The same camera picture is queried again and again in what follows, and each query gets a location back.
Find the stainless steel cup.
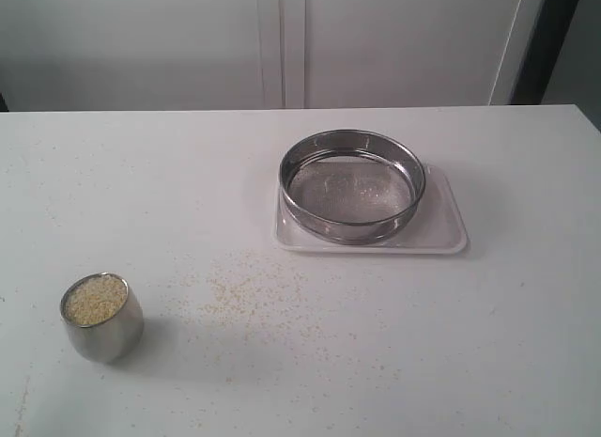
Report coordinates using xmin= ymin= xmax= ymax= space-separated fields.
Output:
xmin=59 ymin=273 xmax=144 ymax=364

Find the round steel mesh sieve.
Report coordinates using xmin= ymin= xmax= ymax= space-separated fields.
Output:
xmin=278 ymin=129 xmax=426 ymax=245

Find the white plastic tray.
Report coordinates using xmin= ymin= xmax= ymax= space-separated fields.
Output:
xmin=273 ymin=164 xmax=469 ymax=256

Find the white cabinet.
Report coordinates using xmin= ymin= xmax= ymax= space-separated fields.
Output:
xmin=1 ymin=0 xmax=543 ymax=111

